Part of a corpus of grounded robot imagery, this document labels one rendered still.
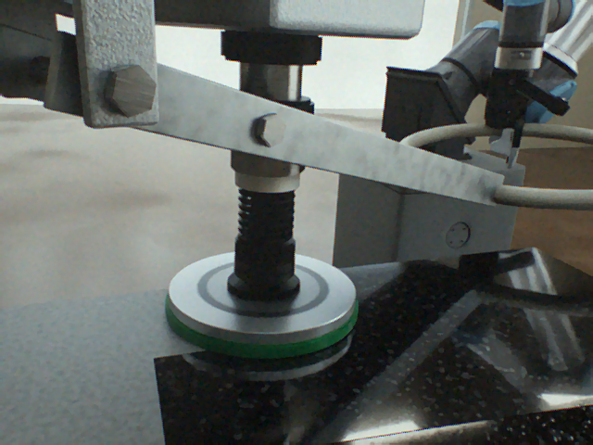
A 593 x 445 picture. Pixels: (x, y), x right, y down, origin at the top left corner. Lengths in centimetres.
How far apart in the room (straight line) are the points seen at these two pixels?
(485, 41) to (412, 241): 60
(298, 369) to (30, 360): 25
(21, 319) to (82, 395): 16
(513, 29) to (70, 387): 106
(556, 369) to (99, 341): 45
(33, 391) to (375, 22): 43
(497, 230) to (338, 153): 115
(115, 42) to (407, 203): 116
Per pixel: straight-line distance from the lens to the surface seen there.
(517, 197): 89
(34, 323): 65
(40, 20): 53
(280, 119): 49
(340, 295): 62
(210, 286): 63
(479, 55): 168
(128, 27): 39
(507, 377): 58
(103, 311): 65
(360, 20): 49
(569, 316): 74
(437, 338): 62
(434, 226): 154
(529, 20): 128
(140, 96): 38
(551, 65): 164
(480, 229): 163
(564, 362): 63
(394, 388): 53
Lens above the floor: 117
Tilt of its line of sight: 19 degrees down
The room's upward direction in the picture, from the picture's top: 3 degrees clockwise
